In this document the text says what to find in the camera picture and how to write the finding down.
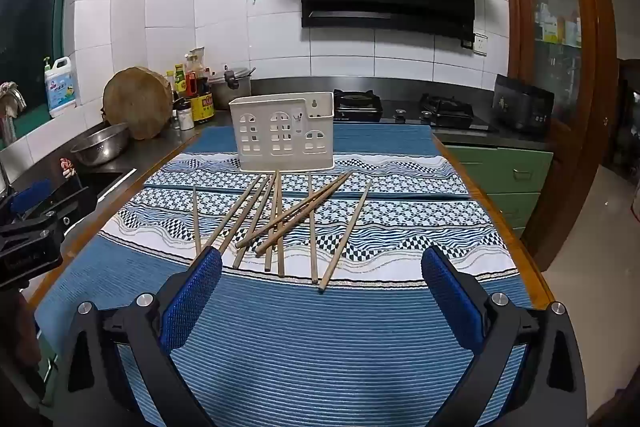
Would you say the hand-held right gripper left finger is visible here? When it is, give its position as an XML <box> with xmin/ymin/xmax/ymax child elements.
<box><xmin>50</xmin><ymin>247</ymin><xmax>223</xmax><ymax>427</ymax></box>

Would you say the white plastic utensil holder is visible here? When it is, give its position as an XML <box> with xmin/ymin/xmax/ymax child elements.
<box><xmin>229</xmin><ymin>92</ymin><xmax>335</xmax><ymax>172</ymax></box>

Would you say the pile of wooden chopsticks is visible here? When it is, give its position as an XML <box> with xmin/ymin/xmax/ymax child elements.
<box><xmin>192</xmin><ymin>171</ymin><xmax>373</xmax><ymax>294</ymax></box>

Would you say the metal pot with lid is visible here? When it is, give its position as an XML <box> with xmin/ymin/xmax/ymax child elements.
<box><xmin>210</xmin><ymin>66</ymin><xmax>257</xmax><ymax>110</ymax></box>

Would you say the hanging rag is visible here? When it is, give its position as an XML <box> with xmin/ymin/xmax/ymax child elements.
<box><xmin>0</xmin><ymin>82</ymin><xmax>27</xmax><ymax>116</ymax></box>

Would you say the dark sauce bottle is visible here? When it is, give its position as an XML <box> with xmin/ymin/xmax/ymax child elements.
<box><xmin>187</xmin><ymin>53</ymin><xmax>212</xmax><ymax>98</ymax></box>

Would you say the round wooden chopping block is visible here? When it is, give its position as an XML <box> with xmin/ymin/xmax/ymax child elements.
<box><xmin>102</xmin><ymin>67</ymin><xmax>174</xmax><ymax>140</ymax></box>

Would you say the blue patterned table mat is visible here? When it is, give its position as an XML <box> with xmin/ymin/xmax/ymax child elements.
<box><xmin>145</xmin><ymin>124</ymin><xmax>472</xmax><ymax>200</ymax></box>
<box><xmin>35</xmin><ymin>187</ymin><xmax>532</xmax><ymax>427</ymax></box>

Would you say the yellow labelled jar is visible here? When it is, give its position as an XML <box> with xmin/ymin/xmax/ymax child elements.
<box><xmin>192</xmin><ymin>93</ymin><xmax>215</xmax><ymax>124</ymax></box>

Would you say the wooden glass door cabinet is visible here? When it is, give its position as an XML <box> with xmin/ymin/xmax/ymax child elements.
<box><xmin>497</xmin><ymin>0</ymin><xmax>622</xmax><ymax>258</ymax></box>

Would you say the green drawer cabinet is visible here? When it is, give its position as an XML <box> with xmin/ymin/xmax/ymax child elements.
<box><xmin>442</xmin><ymin>144</ymin><xmax>554</xmax><ymax>238</ymax></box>

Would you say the dark window with green frame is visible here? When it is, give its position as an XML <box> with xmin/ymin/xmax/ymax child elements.
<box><xmin>0</xmin><ymin>0</ymin><xmax>96</xmax><ymax>108</ymax></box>

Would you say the metal colander bowl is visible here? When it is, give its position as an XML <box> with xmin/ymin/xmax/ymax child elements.
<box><xmin>70</xmin><ymin>123</ymin><xmax>132</xmax><ymax>166</ymax></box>

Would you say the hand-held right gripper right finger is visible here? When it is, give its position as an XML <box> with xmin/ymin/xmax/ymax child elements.
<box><xmin>421</xmin><ymin>247</ymin><xmax>588</xmax><ymax>427</ymax></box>

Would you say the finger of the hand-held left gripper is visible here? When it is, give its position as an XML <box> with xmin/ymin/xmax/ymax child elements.
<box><xmin>0</xmin><ymin>179</ymin><xmax>97</xmax><ymax>230</ymax></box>
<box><xmin>0</xmin><ymin>211</ymin><xmax>66</xmax><ymax>286</ymax></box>

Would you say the black gas stove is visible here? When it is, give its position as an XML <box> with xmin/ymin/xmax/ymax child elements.
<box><xmin>332</xmin><ymin>89</ymin><xmax>497</xmax><ymax>130</ymax></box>

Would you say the black countertop appliance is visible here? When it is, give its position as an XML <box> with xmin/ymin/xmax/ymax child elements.
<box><xmin>492</xmin><ymin>74</ymin><xmax>555</xmax><ymax>134</ymax></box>

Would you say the white detergent jug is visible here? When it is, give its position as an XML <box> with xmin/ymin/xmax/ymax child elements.
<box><xmin>44</xmin><ymin>56</ymin><xmax>80</xmax><ymax>118</ymax></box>

